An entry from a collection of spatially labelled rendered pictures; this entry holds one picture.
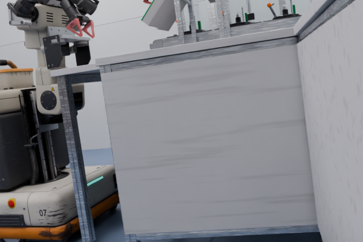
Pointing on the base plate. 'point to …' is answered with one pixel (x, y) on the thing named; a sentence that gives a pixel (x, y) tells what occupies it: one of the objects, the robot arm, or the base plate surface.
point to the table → (76, 71)
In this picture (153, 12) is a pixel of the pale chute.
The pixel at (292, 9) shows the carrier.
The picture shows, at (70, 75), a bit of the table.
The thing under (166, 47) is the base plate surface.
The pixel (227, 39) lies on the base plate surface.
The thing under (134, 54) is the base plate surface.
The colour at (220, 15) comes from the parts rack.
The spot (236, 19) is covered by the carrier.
